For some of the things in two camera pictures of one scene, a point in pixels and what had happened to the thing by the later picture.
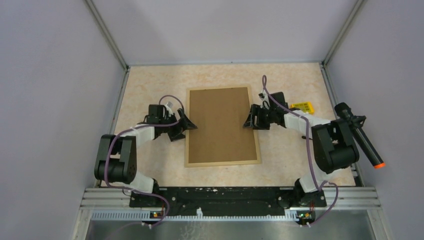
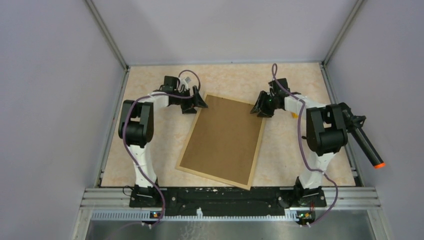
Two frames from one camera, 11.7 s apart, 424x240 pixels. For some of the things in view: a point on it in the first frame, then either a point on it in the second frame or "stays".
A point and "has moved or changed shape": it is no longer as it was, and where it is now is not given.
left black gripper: (177, 133) to (197, 100)
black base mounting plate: (226, 202) stays
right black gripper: (256, 110) to (259, 106)
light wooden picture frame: (187, 164) has moved or changed shape
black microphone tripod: (355, 120) stays
